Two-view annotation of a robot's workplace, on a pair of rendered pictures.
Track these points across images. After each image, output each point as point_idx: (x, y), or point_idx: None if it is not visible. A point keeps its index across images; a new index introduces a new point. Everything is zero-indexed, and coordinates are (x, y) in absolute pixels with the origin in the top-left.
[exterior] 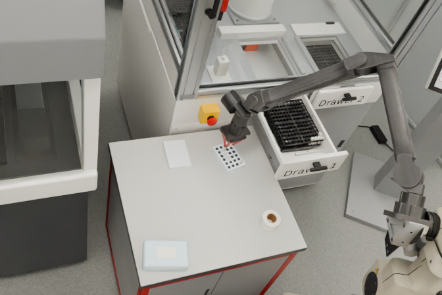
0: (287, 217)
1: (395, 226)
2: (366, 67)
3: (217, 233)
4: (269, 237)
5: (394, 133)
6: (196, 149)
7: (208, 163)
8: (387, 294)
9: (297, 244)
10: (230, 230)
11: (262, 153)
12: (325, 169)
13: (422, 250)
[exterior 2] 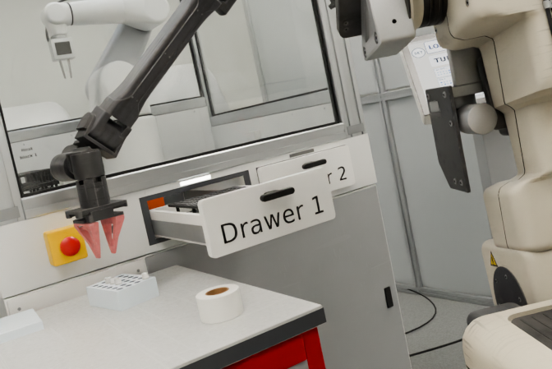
0: (264, 297)
1: (370, 25)
2: None
3: (95, 364)
4: (227, 325)
5: None
6: (61, 312)
7: (83, 314)
8: (525, 240)
9: (297, 309)
10: (130, 350)
11: (196, 274)
12: (292, 191)
13: (492, 91)
